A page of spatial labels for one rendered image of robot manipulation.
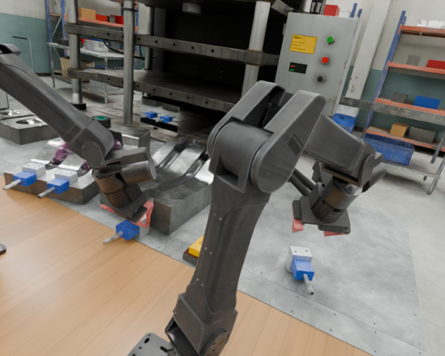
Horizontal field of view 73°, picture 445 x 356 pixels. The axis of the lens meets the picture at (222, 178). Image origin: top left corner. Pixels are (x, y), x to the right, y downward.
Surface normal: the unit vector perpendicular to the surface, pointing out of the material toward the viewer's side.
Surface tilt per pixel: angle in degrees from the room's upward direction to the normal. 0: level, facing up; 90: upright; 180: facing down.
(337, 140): 87
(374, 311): 0
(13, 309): 0
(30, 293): 0
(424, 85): 90
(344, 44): 90
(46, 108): 88
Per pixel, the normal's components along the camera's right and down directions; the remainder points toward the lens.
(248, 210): 0.52, 0.59
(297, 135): 0.62, 0.40
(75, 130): 0.13, 0.38
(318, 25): -0.46, 0.30
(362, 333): 0.14, -0.91
